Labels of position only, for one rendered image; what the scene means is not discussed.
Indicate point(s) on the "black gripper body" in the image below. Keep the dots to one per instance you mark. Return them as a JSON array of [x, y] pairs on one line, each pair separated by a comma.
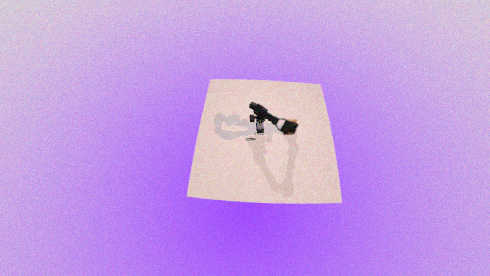
[[252, 118]]

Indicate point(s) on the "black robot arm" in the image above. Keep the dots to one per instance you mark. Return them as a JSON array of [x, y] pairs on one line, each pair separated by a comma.
[[288, 126]]

